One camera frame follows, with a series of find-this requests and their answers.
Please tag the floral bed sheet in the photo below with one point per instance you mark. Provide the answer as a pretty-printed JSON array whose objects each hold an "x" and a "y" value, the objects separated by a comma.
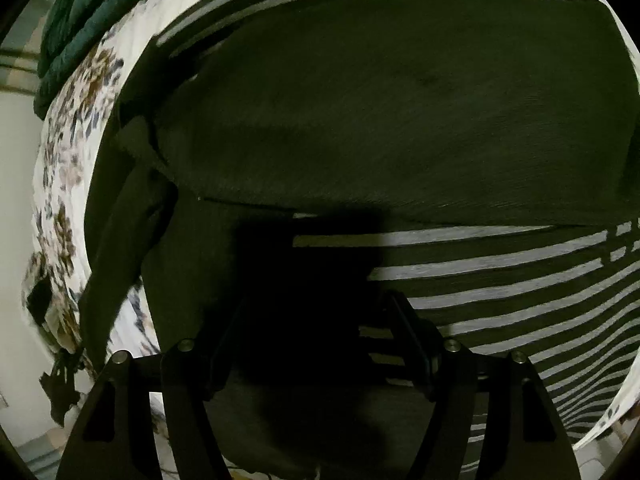
[{"x": 70, "y": 170}]

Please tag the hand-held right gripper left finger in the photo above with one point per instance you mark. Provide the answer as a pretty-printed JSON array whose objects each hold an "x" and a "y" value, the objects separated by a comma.
[{"x": 220, "y": 360}]

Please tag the green blanket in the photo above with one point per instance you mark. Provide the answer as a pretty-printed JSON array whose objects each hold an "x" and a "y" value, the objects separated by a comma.
[{"x": 75, "y": 35}]

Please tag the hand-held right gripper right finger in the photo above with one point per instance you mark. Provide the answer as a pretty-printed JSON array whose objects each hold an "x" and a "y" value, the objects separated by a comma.
[{"x": 415, "y": 345}]

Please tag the dark garment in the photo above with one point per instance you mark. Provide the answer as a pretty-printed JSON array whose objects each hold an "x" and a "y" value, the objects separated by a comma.
[{"x": 375, "y": 110}]

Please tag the black white striped garment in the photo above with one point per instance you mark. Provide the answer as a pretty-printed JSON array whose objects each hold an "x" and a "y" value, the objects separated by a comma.
[{"x": 500, "y": 285}]

